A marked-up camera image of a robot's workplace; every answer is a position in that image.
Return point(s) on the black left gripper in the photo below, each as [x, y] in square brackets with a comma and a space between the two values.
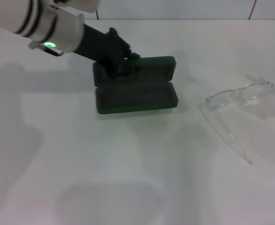
[100, 47]

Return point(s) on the clear transparent glasses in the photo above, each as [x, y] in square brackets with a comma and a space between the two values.
[224, 99]

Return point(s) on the green glasses case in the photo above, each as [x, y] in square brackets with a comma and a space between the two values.
[137, 98]

